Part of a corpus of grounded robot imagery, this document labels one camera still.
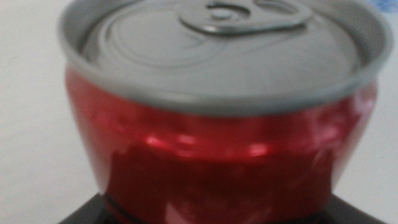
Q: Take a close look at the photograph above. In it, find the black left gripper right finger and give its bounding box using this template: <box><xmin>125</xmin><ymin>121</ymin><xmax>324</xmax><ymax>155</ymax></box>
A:
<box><xmin>323</xmin><ymin>194</ymin><xmax>388</xmax><ymax>224</ymax></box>

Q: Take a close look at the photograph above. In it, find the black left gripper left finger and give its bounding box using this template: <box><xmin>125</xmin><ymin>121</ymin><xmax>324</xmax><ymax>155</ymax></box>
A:
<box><xmin>58</xmin><ymin>192</ymin><xmax>119</xmax><ymax>224</ymax></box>

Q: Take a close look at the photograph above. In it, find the red soda can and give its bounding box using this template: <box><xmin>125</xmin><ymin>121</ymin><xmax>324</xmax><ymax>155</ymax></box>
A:
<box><xmin>57</xmin><ymin>0</ymin><xmax>394</xmax><ymax>224</ymax></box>

